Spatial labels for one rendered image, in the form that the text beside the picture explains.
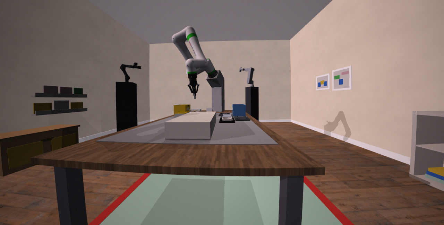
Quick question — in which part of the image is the yellow open-top bin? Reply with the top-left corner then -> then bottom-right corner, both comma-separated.
174,104 -> 190,114

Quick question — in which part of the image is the blue open-top bin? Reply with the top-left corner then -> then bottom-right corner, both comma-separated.
232,104 -> 246,116

